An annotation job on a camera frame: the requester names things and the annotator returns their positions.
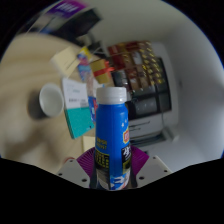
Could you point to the dark mug white inside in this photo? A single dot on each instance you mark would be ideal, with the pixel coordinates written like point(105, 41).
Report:
point(51, 100)

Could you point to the gold gift box red ribbon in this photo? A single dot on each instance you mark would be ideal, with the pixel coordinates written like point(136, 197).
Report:
point(101, 71)

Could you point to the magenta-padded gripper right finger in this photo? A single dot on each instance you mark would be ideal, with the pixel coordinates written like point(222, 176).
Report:
point(153, 170)

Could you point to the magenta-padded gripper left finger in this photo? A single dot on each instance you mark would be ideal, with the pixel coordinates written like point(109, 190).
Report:
point(71, 171)

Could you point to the black framed glass door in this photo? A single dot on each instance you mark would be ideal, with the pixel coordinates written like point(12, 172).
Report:
point(150, 100)

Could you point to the blue fan-shaped leaflet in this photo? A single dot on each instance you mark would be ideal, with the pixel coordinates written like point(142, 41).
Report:
point(84, 68)

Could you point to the blue drink bottle white cap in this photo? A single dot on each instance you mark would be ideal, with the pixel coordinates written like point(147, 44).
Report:
point(111, 133)

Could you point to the wooden shelf unit with trophies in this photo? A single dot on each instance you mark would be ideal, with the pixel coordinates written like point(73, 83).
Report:
point(136, 63)

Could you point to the white printed booklet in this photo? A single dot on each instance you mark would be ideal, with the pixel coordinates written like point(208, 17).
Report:
point(75, 93)

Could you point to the small pale yellow book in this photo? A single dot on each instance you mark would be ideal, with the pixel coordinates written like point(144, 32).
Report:
point(65, 60)

